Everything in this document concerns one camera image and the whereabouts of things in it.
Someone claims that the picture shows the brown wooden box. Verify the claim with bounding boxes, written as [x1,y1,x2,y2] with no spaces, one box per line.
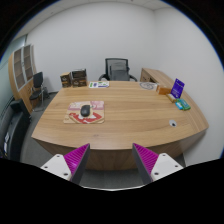
[156,84,173,96]

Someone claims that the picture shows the black leather sofa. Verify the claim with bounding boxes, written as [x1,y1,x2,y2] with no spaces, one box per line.
[0,98,31,161]

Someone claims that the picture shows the small black visitor chair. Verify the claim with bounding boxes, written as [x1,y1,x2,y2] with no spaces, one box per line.
[29,71,49,111]

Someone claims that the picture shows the cartoon dog print mouse pad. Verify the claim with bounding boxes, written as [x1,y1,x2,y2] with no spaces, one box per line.
[63,100,106,125]

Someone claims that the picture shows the dark printed box with handle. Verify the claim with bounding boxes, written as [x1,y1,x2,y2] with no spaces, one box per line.
[71,68,88,80]

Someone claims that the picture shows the white green purple leaflet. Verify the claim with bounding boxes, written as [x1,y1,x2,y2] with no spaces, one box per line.
[88,80,110,89]

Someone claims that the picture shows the black computer mouse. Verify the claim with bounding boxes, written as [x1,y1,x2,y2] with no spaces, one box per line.
[80,104,92,118]

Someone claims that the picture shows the black mesh office chair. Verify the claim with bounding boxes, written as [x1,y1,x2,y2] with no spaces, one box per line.
[98,57,138,82]

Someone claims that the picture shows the purple standing sign card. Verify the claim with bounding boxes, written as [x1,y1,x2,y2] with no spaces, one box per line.
[170,78,186,100]

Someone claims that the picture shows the small dark cardboard box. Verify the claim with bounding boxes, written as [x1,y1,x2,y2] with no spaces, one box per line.
[59,72,73,89]

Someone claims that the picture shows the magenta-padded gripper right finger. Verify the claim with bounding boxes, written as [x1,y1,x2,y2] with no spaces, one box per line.
[132,143,184,185]

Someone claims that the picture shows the wooden side cabinet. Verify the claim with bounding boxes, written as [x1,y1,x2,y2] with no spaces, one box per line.
[139,67,174,88]

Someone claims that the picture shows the wooden shelf unit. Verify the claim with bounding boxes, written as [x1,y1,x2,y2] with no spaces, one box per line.
[8,44,38,113]

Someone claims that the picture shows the green flat box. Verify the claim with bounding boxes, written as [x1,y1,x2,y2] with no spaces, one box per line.
[177,98,192,111]

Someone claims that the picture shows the light wooden sign base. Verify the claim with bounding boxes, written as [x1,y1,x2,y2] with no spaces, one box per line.
[166,93,178,103]

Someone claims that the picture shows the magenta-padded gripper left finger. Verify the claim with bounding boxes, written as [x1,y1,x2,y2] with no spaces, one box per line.
[40,143,92,185]

